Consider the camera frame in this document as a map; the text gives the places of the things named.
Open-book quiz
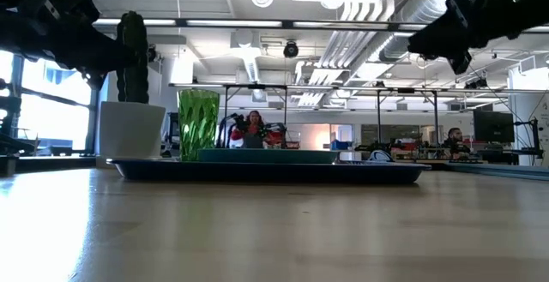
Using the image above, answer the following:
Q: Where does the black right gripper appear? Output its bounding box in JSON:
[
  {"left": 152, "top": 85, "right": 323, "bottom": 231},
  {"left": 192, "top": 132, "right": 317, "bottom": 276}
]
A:
[{"left": 407, "top": 0, "right": 522, "bottom": 75}]

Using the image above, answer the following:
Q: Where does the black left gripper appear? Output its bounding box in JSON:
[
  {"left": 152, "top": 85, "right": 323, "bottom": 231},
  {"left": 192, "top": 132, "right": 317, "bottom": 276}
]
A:
[{"left": 16, "top": 0, "right": 138, "bottom": 90}]

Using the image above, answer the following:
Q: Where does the green faceted plastic cup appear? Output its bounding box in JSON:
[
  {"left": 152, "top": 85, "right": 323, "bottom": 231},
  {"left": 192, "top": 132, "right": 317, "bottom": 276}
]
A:
[{"left": 177, "top": 88, "right": 221, "bottom": 163}]

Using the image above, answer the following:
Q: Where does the teal plate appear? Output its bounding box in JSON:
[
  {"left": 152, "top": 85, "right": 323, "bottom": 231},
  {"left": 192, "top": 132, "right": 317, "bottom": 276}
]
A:
[{"left": 197, "top": 147, "right": 341, "bottom": 165}]

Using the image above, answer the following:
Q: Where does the blue plastic tray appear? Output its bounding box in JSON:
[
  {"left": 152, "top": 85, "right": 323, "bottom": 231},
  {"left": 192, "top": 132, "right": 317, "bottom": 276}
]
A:
[{"left": 106, "top": 157, "right": 431, "bottom": 185}]

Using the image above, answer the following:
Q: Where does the green cactus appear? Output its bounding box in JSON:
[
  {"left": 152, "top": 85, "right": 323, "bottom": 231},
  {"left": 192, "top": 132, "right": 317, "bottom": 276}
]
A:
[{"left": 116, "top": 10, "right": 150, "bottom": 105}]

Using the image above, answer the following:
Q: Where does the white hexagonal plant pot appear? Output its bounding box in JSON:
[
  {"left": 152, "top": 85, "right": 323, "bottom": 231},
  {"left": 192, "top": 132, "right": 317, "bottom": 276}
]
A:
[{"left": 99, "top": 100, "right": 167, "bottom": 160}]

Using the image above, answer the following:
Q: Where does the black computer monitor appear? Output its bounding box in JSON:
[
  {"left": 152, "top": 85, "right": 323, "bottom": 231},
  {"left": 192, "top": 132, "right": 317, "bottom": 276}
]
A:
[{"left": 473, "top": 110, "right": 516, "bottom": 144}]

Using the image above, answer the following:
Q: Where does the person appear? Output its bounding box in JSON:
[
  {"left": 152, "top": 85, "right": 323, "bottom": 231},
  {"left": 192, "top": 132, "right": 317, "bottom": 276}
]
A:
[
  {"left": 229, "top": 110, "right": 276, "bottom": 150},
  {"left": 440, "top": 127, "right": 472, "bottom": 155}
]

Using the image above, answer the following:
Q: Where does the white blue rounded object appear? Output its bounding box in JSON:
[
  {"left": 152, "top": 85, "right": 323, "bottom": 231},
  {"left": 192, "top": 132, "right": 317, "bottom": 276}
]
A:
[{"left": 368, "top": 149, "right": 395, "bottom": 164}]

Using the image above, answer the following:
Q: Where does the black aluminium frame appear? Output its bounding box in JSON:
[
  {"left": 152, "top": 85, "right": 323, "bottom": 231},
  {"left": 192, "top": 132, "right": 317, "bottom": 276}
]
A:
[{"left": 92, "top": 17, "right": 549, "bottom": 33}]

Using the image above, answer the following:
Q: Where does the black overhead camera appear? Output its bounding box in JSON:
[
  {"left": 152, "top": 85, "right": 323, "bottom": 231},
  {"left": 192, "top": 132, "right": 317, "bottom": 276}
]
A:
[{"left": 282, "top": 39, "right": 300, "bottom": 59}]

